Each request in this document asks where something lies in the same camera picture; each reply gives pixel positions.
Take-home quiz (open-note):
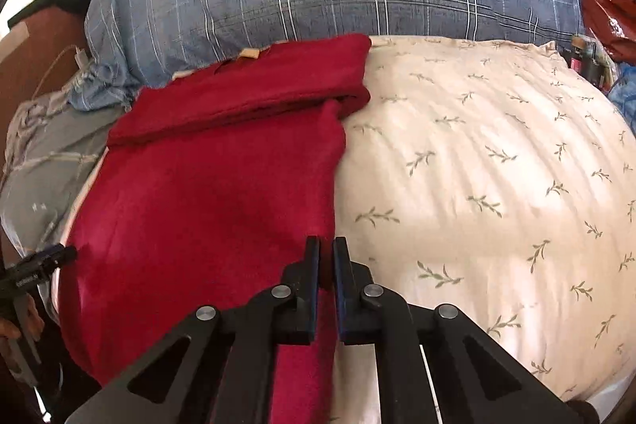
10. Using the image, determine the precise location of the blue cloth at bedside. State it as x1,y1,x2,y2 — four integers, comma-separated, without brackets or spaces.
608,62,636,134

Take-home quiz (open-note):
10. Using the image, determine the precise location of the red plastic bag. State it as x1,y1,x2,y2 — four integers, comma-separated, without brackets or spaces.
581,0,636,66

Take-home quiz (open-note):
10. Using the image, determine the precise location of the brown wooden headboard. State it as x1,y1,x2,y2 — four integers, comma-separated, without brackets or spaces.
1,6,87,141

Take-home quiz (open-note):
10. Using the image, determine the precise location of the person's left hand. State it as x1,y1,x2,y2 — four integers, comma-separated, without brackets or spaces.
0,294,47,343

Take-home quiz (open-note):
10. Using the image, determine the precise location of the red knitted garment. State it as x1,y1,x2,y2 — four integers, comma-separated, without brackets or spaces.
57,32,373,424

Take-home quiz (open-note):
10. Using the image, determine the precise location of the white charger with cable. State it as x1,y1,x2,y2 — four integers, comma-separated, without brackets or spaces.
31,45,91,100

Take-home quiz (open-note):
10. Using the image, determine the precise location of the cream leaf-print pillow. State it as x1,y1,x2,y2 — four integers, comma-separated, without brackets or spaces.
335,37,636,416

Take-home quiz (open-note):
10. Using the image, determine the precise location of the grey patterned bed sheet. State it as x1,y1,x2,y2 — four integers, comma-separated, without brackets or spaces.
1,91,124,256

